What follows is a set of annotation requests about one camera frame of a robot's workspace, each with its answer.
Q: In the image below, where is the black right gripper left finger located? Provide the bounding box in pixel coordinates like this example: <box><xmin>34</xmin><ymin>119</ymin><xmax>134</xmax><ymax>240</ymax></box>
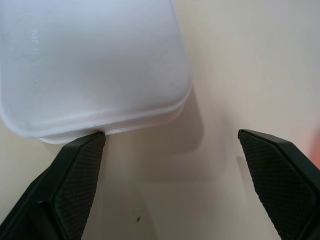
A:
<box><xmin>0</xmin><ymin>131</ymin><xmax>107</xmax><ymax>240</ymax></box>

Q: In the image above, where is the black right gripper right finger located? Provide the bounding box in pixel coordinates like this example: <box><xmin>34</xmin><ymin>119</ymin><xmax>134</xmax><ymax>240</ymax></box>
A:
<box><xmin>237</xmin><ymin>128</ymin><xmax>320</xmax><ymax>240</ymax></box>

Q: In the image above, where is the white plastic box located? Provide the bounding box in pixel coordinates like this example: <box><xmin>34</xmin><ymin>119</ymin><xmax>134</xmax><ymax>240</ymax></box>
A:
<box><xmin>0</xmin><ymin>0</ymin><xmax>194</xmax><ymax>145</ymax></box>

